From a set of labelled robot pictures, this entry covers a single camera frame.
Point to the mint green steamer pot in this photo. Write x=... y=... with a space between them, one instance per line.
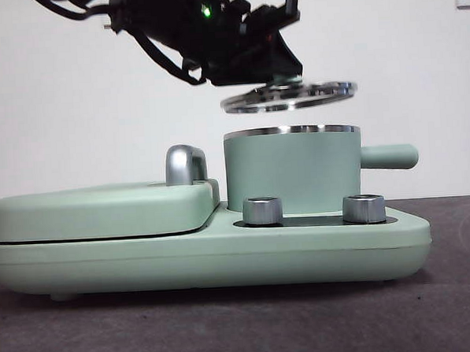
x=294 y=169

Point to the mint green breakfast machine base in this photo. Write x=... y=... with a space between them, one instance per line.
x=263 y=257

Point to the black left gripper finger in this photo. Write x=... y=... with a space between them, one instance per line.
x=241 y=77
x=282 y=59

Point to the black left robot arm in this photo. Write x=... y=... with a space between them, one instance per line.
x=179 y=21

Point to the silver control knob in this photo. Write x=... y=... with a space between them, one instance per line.
x=262 y=212
x=363 y=208

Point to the glass lid with green knob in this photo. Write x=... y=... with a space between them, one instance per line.
x=325 y=90

